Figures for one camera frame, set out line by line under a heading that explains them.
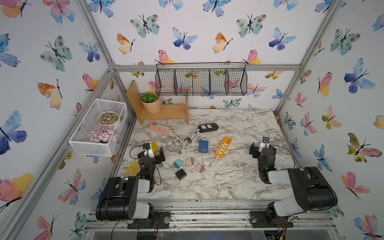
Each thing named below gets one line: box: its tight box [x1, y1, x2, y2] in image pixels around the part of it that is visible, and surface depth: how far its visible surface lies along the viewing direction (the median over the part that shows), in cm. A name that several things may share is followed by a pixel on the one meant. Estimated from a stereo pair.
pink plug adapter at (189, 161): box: [185, 157, 196, 167], surface depth 95 cm
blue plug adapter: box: [198, 140, 209, 154], surface depth 98 cm
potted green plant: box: [140, 90, 162, 114], surface depth 104 cm
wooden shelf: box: [126, 80, 189, 126], surface depth 112 cm
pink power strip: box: [149, 122, 171, 135], surface depth 110 cm
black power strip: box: [197, 123, 219, 133], surface depth 106 cm
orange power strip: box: [215, 136, 233, 159], surface depth 100 cm
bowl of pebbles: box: [97, 111, 120, 127], surface depth 71 cm
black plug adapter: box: [175, 168, 187, 181], surface depth 89 cm
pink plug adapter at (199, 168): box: [195, 163, 204, 173], surface depth 91 cm
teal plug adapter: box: [173, 159, 183, 169], surface depth 93 cm
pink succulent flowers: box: [90, 125, 119, 143], surface depth 64 cm
